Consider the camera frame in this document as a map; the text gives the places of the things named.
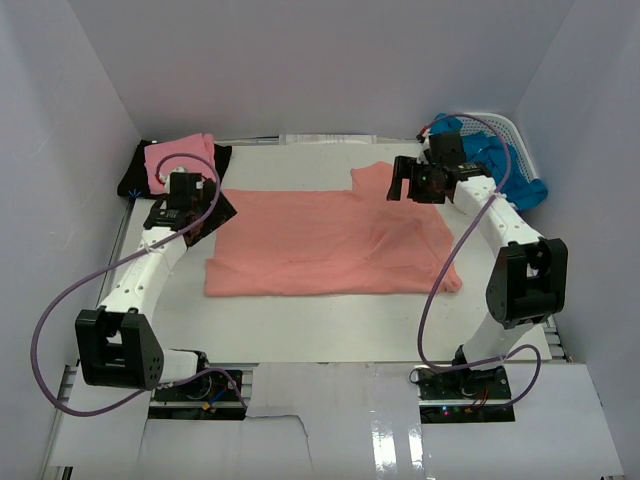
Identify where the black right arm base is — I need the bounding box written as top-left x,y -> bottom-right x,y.
408,367 -> 515,425

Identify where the blue t-shirt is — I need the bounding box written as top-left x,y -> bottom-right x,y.
421,113 -> 549,209

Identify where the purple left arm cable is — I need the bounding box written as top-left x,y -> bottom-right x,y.
30,152 -> 248,418

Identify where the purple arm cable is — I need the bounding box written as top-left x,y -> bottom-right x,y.
413,113 -> 543,412
30,152 -> 248,418

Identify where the white perforated plastic basket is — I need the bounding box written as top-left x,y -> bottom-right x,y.
439,112 -> 543,201

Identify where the folded pink t-shirt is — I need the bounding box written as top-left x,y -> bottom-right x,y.
144,133 -> 215,195

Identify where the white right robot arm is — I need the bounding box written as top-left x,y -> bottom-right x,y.
387,132 -> 568,399

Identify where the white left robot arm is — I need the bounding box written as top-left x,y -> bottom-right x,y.
75,172 -> 221,399

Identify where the white paper label sheet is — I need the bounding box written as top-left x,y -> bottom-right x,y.
278,134 -> 377,145

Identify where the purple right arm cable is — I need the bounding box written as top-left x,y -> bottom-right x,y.
413,113 -> 543,412

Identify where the salmon pink t-shirt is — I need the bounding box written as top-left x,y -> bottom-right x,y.
204,162 -> 454,297

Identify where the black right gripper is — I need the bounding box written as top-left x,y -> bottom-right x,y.
386,157 -> 446,206

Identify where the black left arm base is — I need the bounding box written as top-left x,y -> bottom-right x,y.
148,369 -> 252,421

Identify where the folded black t-shirt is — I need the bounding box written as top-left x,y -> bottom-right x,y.
117,140 -> 233,200

